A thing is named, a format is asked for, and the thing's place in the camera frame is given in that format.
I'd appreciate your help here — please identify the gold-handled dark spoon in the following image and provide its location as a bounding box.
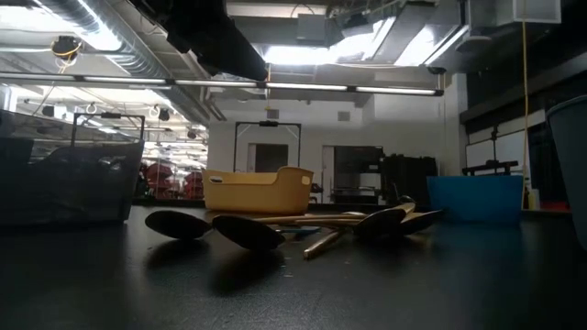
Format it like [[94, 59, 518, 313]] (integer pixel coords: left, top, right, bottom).
[[293, 207, 407, 240]]

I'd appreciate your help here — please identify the dark mesh wire basket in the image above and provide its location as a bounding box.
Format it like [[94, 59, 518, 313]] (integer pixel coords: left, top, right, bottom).
[[0, 108, 146, 226]]

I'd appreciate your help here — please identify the yellow plastic bin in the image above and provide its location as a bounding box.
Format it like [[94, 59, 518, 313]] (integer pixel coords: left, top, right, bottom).
[[202, 166, 316, 215]]

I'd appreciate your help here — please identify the black shelf unit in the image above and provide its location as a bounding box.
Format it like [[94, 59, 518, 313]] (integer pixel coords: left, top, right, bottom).
[[330, 145, 385, 205]]

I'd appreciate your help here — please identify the long light bar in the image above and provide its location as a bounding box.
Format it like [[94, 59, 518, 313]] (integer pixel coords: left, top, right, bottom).
[[0, 71, 445, 97]]

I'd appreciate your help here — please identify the black cabinet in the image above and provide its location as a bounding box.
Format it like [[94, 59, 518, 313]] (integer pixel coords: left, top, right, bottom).
[[379, 154, 438, 206]]

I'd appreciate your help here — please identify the red tool chest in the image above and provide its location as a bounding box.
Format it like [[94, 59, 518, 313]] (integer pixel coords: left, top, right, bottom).
[[143, 162, 205, 201]]

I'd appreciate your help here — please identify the bright blue plastic bin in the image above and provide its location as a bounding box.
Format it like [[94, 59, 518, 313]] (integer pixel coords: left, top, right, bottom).
[[426, 174, 526, 225]]

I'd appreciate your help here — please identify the black desk stand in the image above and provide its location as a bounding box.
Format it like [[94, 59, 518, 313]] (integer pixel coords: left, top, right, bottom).
[[461, 159, 520, 178]]

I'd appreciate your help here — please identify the black tripod stand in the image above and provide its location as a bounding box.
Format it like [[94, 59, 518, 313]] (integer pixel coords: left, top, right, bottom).
[[489, 124, 501, 162]]

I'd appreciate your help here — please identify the whiteboard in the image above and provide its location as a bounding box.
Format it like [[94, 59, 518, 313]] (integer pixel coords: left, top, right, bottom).
[[464, 129, 533, 178]]

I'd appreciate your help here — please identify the grey-blue plastic bin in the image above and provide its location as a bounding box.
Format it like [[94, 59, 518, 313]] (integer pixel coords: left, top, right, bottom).
[[545, 94, 587, 252]]

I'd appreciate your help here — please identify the white ceiling box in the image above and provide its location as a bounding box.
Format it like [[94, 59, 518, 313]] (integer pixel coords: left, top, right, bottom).
[[513, 0, 562, 25]]

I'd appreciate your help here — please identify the black rig frame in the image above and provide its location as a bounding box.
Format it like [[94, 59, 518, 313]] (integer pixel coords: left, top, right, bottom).
[[233, 120, 303, 174], [70, 112, 147, 149]]

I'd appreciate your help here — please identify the silver ventilation duct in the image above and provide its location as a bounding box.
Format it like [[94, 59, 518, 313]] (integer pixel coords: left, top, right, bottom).
[[36, 0, 228, 123]]

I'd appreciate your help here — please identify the yellow black cable reel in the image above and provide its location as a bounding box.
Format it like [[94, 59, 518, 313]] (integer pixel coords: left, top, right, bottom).
[[50, 35, 83, 61]]

